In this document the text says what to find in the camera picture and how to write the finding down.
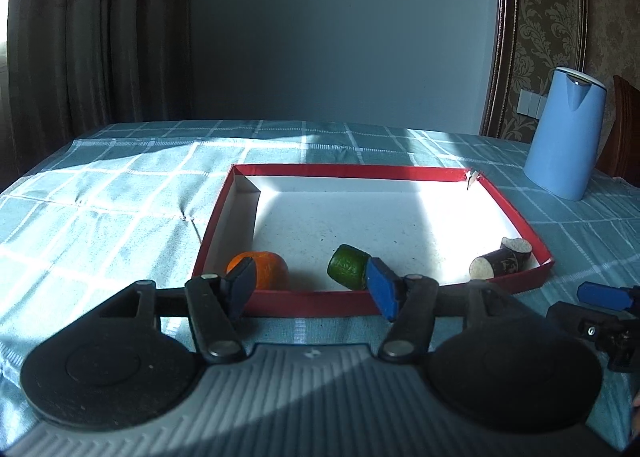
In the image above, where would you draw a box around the green cucumber piece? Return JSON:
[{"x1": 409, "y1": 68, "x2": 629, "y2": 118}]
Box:
[{"x1": 327, "y1": 244, "x2": 372, "y2": 290}]

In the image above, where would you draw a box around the orange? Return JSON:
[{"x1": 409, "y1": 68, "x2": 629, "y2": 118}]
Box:
[{"x1": 226, "y1": 251, "x2": 290, "y2": 290}]

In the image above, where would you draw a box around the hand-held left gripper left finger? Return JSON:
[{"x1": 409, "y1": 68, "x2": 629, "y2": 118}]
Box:
[{"x1": 92, "y1": 257, "x2": 257, "y2": 365}]

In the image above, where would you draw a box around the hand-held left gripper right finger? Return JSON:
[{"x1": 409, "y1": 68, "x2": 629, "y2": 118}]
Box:
[{"x1": 366, "y1": 257, "x2": 526, "y2": 365}]

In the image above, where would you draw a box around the dark sugarcane piece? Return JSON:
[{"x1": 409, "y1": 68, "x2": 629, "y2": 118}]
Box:
[{"x1": 469, "y1": 237, "x2": 533, "y2": 282}]

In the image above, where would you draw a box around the brown patterned curtain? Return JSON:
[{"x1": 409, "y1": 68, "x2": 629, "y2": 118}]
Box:
[{"x1": 0, "y1": 0, "x2": 193, "y2": 192}]

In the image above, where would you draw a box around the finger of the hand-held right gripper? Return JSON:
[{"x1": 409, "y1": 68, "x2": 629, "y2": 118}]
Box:
[
  {"x1": 545, "y1": 302, "x2": 640, "y2": 374},
  {"x1": 576, "y1": 281, "x2": 640, "y2": 313}
]

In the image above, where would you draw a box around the dark wooden wall moulding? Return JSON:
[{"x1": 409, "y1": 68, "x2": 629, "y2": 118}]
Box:
[{"x1": 480, "y1": 0, "x2": 588, "y2": 138}]

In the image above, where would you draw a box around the white wall switch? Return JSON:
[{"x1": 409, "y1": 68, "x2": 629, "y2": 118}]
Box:
[{"x1": 518, "y1": 89, "x2": 543, "y2": 118}]

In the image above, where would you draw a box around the red cardboard box tray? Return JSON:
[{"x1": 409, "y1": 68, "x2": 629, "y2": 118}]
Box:
[{"x1": 192, "y1": 163, "x2": 556, "y2": 319}]

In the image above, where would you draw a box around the blue checked tablecloth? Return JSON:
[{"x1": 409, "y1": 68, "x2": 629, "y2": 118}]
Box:
[{"x1": 0, "y1": 121, "x2": 640, "y2": 457}]

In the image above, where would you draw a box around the wooden chair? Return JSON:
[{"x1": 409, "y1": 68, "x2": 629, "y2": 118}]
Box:
[{"x1": 595, "y1": 75, "x2": 640, "y2": 178}]

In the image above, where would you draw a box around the blue electric kettle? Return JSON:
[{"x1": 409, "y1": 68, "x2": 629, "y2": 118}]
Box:
[{"x1": 523, "y1": 67, "x2": 608, "y2": 202}]

